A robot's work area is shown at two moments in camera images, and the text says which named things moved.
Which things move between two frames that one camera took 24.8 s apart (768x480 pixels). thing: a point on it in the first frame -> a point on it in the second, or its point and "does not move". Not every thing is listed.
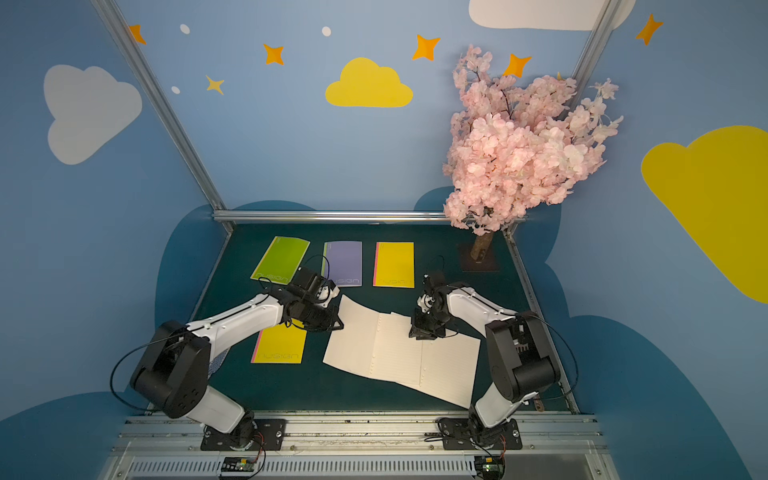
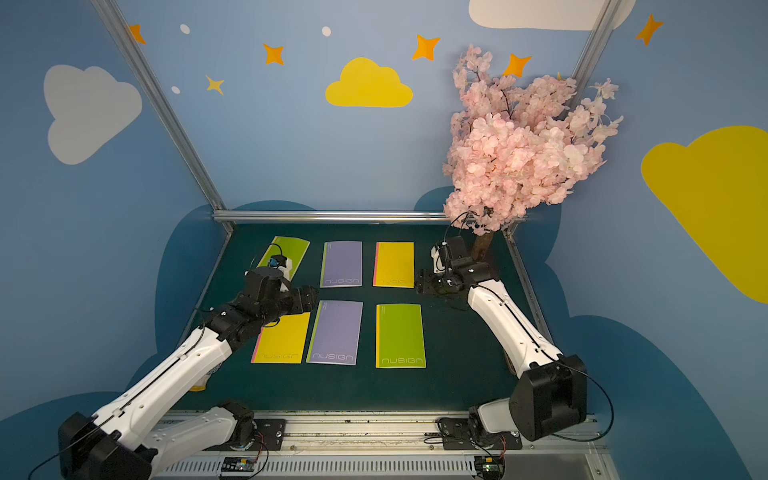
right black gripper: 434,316 -> 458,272
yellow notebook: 394,265 does not move
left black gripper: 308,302 -> 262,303
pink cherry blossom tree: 516,143 does not move
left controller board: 238,464 does not move
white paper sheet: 444,368 -> 400,336
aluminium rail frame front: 554,448 does not move
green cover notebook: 281,260 does not move
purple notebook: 342,263 does not move
